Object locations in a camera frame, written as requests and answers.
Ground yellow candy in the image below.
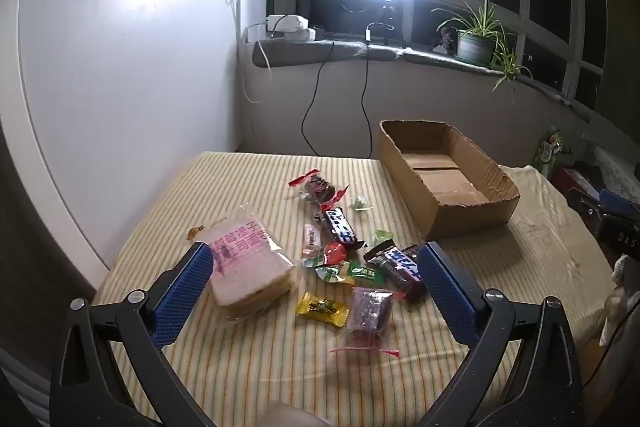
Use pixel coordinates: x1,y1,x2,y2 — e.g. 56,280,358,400
295,291,350,328

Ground white lace cloth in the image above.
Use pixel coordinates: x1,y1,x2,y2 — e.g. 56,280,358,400
590,146,640,202

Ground red-edged clear date packet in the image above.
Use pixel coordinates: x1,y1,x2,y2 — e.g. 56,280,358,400
289,167,350,208

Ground white power adapter stack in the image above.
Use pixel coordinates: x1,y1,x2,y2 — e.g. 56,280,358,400
243,27,316,42

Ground white cable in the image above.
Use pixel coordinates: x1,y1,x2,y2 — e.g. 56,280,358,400
241,24,275,105

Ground striped beige cloth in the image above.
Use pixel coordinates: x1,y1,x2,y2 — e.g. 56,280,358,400
92,151,618,427

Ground person's right hand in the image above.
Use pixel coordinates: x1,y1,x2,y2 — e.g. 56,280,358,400
602,254,640,348

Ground potted spider plant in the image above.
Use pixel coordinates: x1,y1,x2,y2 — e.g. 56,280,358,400
432,0,533,92

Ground white wardrobe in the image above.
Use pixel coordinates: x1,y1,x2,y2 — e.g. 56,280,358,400
0,0,251,278

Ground dark green candy packet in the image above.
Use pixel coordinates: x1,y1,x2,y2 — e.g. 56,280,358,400
347,261,387,288

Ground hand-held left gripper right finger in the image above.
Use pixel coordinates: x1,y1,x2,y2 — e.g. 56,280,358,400
417,241,586,427

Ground green yellow candy packet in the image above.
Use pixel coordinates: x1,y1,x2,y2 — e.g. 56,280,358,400
302,257,353,284

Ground sliced bread packet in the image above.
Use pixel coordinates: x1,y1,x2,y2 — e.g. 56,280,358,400
187,204,296,323

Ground green snack bag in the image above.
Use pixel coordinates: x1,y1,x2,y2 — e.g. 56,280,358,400
532,124,576,178

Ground black tripod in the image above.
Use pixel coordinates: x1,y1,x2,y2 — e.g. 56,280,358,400
377,0,401,48

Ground blue label chocolate bar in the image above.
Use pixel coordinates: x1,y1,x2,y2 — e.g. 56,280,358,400
317,207,362,250
364,242,423,283

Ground cardboard box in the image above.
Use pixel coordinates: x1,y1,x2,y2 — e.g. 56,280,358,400
377,119,521,240

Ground purple cake clear packet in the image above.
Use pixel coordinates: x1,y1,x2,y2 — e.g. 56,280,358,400
329,286,401,356

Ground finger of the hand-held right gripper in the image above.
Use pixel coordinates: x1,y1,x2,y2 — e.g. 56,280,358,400
570,188,632,220

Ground small pink packet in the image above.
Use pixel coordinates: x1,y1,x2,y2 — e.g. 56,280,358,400
301,223,323,258

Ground red candy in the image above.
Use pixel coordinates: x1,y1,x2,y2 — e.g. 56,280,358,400
320,243,347,264

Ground small figurine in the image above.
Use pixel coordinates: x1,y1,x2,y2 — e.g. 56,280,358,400
432,27,458,55

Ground red box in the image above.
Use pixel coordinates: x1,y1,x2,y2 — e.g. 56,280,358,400
552,166,601,198

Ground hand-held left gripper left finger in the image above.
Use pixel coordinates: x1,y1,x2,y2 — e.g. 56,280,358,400
49,242,216,427

